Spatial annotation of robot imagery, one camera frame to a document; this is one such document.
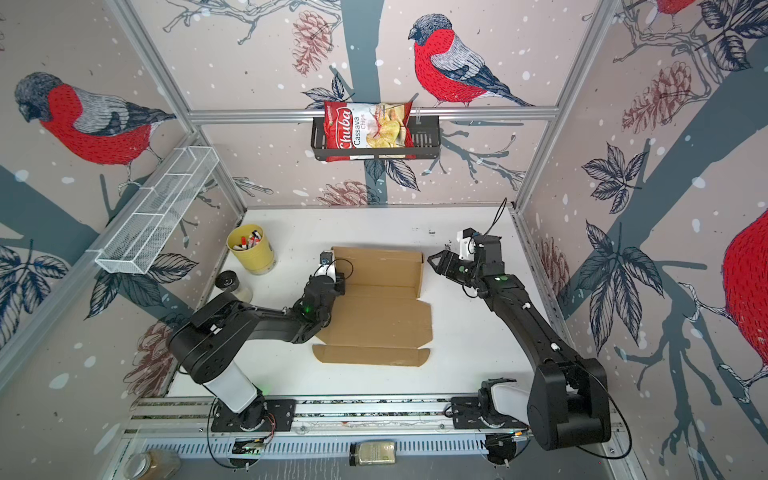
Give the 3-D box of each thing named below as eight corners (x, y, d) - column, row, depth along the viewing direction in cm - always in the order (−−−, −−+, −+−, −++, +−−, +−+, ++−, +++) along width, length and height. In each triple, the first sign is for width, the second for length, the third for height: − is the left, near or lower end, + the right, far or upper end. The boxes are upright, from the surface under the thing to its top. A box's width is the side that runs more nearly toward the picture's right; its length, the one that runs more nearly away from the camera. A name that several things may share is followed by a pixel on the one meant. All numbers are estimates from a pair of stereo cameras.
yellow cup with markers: (239, 276, 103) (220, 251, 92) (250, 250, 111) (233, 224, 99) (273, 276, 103) (258, 251, 92) (281, 250, 111) (268, 224, 99)
